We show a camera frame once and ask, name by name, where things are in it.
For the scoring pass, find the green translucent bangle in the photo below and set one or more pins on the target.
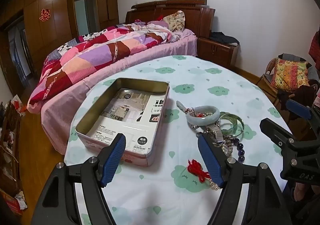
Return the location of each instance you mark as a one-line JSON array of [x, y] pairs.
[[236, 118]]

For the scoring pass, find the wooden bed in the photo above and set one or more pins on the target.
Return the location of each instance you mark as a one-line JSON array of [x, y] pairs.
[[195, 17]]

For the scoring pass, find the pale jade bangle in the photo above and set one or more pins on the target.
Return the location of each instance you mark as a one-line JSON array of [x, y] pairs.
[[212, 118]]

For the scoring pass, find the clutter pile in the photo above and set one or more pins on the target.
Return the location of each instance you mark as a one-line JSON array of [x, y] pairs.
[[10, 152]]

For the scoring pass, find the pink bed sheet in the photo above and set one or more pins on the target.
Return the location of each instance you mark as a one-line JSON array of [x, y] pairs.
[[125, 65]]

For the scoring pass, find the wooden wardrobe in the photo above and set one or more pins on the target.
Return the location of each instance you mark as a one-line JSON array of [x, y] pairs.
[[57, 15]]

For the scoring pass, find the orange patterned cushion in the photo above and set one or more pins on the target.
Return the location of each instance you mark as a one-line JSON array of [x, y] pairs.
[[290, 75]]

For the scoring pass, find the wicker chair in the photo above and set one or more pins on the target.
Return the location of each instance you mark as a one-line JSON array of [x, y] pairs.
[[266, 75]]

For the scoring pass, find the silver wrist watch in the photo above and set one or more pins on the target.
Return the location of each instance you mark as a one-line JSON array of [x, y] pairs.
[[215, 130]]

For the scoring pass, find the pink metal tin box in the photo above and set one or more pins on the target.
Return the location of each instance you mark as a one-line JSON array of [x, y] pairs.
[[87, 143]]

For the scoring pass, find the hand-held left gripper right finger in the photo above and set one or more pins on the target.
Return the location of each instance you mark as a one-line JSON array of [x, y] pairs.
[[210, 162]]

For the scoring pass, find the patchwork quilt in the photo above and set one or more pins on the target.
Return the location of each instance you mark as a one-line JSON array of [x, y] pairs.
[[95, 57]]

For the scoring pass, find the dark clothes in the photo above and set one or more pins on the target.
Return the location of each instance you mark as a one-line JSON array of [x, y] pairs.
[[222, 37]]

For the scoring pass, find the red paper decoration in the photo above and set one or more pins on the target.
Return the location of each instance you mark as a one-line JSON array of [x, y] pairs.
[[44, 15]]

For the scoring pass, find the wooden nightstand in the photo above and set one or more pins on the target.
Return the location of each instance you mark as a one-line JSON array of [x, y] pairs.
[[215, 52]]

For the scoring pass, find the sliding glass door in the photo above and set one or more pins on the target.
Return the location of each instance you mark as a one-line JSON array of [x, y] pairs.
[[18, 50]]

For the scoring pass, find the printed paper booklet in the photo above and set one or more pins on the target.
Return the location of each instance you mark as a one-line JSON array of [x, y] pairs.
[[130, 115]]

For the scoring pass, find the floral pillow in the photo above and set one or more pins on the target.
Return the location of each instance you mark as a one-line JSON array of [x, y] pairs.
[[175, 20]]

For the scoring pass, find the doorway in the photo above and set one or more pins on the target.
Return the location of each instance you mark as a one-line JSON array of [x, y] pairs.
[[83, 15]]

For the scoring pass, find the red knot charm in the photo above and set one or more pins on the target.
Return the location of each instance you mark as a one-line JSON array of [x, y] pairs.
[[197, 168]]

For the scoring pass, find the red garment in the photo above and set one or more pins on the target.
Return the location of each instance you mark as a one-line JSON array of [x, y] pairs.
[[315, 47]]

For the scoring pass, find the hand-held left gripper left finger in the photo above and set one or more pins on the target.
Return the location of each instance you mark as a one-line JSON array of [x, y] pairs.
[[113, 160]]

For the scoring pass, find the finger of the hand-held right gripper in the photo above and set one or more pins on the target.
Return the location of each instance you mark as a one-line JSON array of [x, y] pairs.
[[298, 109], [275, 130]]

